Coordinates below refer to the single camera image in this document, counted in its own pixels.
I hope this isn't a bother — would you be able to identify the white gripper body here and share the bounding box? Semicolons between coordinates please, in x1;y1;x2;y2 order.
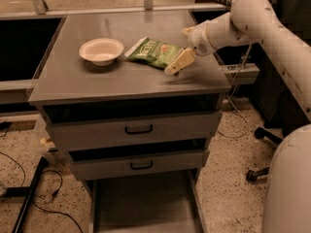
188;23;216;56

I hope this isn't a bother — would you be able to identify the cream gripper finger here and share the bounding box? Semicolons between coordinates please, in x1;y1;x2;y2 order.
164;49;195;76
182;26;194;38

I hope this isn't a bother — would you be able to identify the green jalapeno chip bag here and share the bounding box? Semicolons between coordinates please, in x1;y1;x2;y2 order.
124;37;184;69

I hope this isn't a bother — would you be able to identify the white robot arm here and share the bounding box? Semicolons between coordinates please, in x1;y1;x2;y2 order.
184;0;311;233

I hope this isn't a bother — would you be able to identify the grey drawer cabinet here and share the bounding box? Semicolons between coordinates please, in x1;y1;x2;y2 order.
28;10;232;182

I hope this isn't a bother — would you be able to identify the top grey drawer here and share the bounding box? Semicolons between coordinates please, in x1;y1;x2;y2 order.
47;111;222;151

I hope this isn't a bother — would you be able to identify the middle grey drawer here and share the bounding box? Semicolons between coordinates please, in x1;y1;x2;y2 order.
70;149;209;181

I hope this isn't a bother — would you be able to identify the open bottom grey drawer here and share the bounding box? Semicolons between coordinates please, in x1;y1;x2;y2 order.
88;171;208;233

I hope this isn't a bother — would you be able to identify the white paper bowl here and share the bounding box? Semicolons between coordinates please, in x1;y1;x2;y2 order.
79;38;124;66

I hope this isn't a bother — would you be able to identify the black office chair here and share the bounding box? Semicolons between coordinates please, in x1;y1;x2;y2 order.
245;126;284;183

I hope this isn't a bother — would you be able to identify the black floor stand bar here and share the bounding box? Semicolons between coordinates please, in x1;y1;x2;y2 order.
12;157;49;233

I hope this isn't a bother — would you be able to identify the grey metal bracket block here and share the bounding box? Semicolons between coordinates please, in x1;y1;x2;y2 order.
221;63;259;85

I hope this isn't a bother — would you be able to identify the black floor cable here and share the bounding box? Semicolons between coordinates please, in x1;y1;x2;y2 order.
0;150;85;233

